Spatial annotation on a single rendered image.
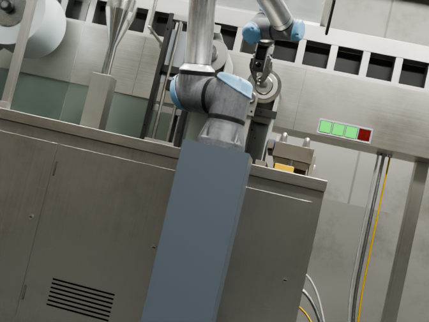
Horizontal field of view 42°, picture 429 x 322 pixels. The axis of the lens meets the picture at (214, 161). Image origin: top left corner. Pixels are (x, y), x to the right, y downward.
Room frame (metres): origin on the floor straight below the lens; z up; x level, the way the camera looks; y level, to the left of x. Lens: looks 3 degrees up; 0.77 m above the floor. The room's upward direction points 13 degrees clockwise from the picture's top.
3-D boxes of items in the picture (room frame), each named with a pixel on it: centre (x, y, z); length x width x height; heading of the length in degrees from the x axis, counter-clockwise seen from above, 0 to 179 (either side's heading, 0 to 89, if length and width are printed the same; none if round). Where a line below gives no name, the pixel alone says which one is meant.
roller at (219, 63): (2.49, 0.10, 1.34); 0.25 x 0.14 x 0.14; 172
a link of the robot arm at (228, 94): (1.72, 0.00, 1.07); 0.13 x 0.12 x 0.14; 58
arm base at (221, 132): (1.72, -0.01, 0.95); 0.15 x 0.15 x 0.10
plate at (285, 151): (2.46, -0.33, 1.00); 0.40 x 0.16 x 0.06; 172
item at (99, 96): (2.53, 0.57, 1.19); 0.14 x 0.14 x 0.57
